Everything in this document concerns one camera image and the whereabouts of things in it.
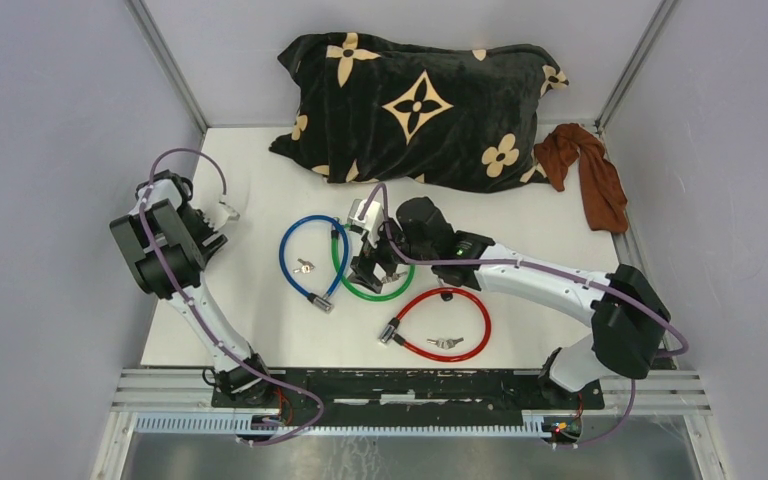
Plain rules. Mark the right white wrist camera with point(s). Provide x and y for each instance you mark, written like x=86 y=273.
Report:
x=365 y=218

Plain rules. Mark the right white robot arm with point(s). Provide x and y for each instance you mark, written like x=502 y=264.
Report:
x=625 y=316

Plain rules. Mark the blue cable lock keys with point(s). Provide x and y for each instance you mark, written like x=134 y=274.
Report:
x=303 y=267

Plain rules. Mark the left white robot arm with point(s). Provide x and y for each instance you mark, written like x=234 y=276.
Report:
x=166 y=244

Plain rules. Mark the green cable lock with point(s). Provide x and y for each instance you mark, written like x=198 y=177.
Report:
x=336 y=240

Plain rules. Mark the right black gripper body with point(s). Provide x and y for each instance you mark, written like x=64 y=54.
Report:
x=385 y=249

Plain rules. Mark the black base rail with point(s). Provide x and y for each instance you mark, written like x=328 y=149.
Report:
x=313 y=400

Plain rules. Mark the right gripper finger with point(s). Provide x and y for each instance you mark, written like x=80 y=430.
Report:
x=388 y=260
x=363 y=272

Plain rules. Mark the brown cloth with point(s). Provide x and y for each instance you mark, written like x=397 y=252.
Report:
x=603 y=198

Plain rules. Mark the black floral pillow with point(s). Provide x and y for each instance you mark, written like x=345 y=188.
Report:
x=373 y=110

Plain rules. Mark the red cable lock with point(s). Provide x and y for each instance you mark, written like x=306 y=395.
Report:
x=427 y=316

